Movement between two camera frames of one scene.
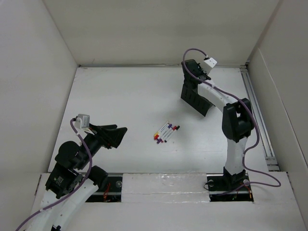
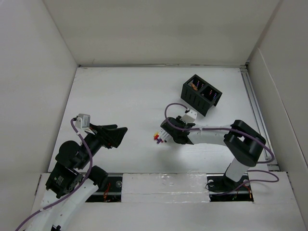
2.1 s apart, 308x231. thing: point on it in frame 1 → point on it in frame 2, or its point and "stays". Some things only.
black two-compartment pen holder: x=190 y=95 stays
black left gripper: x=113 y=135 stays
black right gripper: x=200 y=68 → x=177 y=120
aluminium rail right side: x=265 y=138 stays
